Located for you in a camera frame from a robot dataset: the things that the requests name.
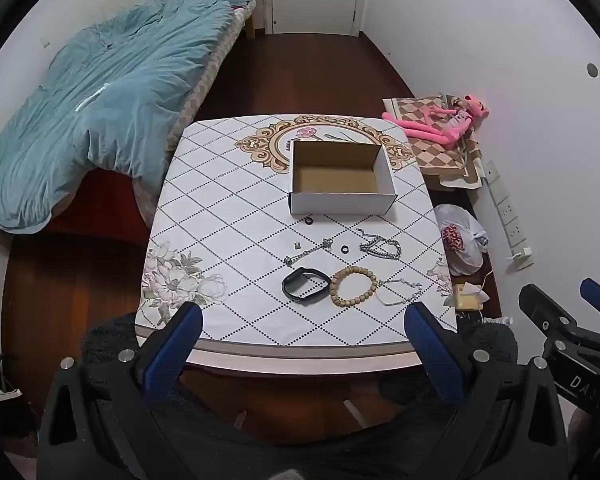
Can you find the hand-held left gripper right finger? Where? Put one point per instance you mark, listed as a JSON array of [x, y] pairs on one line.
[[427, 345]]

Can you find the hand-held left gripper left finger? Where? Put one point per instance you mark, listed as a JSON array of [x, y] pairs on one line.
[[180, 340]]

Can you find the black fitness band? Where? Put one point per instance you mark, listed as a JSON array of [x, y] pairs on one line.
[[289, 287]]

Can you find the white cardboard box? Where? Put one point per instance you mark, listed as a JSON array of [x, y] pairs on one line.
[[330, 180]]

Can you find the dark fuzzy cloth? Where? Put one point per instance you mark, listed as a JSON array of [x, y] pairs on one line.
[[495, 340], [105, 335]]

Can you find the yellow box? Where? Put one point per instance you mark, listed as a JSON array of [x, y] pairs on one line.
[[467, 300]]

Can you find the white charger plug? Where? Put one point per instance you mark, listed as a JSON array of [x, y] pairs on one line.
[[522, 252]]

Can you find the white plastic bag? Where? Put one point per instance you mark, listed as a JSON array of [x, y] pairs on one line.
[[460, 260]]

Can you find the white power strip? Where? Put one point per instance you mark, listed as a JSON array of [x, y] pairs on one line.
[[502, 205]]

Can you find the floral diamond-pattern tablecloth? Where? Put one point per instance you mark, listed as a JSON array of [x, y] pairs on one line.
[[230, 210]]

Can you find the red bed base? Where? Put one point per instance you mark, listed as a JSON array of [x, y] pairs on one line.
[[80, 210]]

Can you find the checkered folded blanket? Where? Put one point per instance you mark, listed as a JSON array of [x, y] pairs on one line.
[[440, 160]]

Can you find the pink plush toy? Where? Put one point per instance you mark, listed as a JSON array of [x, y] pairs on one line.
[[430, 130]]

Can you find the blue duvet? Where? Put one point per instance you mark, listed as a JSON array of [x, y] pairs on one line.
[[105, 110]]

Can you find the round wall cap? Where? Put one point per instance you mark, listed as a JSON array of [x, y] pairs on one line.
[[592, 70]]

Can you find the wooden bed frame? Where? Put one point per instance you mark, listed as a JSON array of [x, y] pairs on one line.
[[250, 25]]

